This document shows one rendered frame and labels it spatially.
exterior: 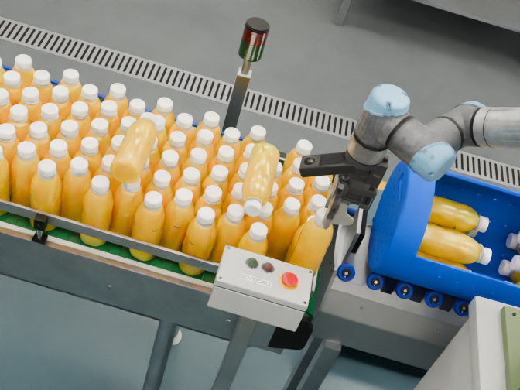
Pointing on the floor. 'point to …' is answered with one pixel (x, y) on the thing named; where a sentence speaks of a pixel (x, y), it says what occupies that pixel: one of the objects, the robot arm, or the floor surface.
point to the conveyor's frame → (134, 293)
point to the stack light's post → (237, 100)
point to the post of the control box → (234, 353)
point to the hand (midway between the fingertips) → (324, 216)
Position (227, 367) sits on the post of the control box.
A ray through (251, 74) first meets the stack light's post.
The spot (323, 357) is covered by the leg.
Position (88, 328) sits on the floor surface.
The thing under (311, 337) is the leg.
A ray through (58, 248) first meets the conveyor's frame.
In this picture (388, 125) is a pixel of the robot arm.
